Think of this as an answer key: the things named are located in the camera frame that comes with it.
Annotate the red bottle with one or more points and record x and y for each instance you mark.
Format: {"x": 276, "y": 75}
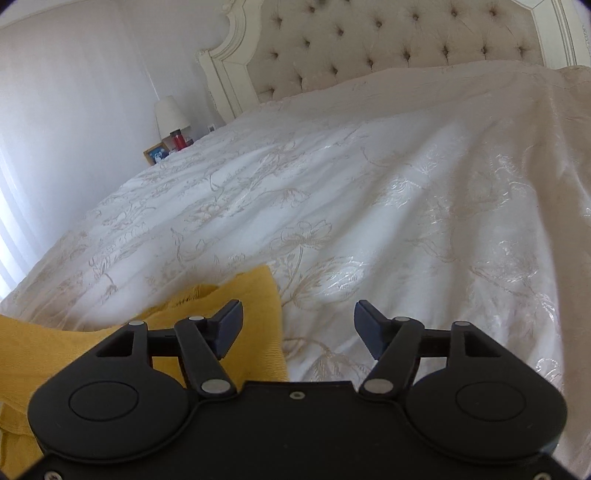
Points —
{"x": 177, "y": 141}

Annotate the yellow knit garment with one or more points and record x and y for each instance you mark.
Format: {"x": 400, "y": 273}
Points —
{"x": 261, "y": 314}

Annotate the white window curtain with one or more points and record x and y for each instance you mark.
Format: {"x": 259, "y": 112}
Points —
{"x": 18, "y": 240}

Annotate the white shade table lamp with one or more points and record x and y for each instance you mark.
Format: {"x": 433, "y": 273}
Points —
{"x": 168, "y": 113}

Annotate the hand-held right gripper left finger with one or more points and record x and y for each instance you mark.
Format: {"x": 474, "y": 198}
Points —
{"x": 228, "y": 325}

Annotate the cream tufted headboard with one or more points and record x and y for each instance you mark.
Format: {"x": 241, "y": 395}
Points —
{"x": 369, "y": 41}

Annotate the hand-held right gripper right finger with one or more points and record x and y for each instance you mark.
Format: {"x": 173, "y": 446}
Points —
{"x": 368, "y": 325}

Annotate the white floral bedspread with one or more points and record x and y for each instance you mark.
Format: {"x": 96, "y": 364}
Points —
{"x": 346, "y": 207}

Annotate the wooden picture frame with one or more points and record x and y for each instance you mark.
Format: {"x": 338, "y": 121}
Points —
{"x": 156, "y": 153}

